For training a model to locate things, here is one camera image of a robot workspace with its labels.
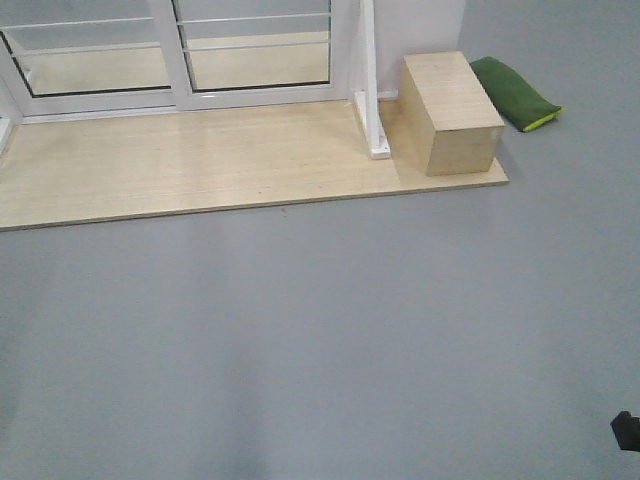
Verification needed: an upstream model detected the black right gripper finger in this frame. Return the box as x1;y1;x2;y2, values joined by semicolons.
610;411;640;451

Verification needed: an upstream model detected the white sliding glass door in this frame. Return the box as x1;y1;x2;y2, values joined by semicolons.
149;1;359;111

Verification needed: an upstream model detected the white fixed glass door panel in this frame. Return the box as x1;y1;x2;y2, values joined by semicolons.
1;1;191;121

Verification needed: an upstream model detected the green sandbag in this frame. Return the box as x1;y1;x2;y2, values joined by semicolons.
470;56;564;133

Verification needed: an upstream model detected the light wooden box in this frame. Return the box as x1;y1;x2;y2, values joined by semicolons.
399;51;505;176

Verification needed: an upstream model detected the light wooden platform board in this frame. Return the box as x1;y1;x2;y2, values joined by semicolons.
1;101;508;231

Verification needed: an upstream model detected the white front support bracket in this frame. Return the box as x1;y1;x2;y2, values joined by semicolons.
350;0;391;160

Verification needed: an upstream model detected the white door frame post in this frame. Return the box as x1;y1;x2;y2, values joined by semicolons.
344;0;469;101

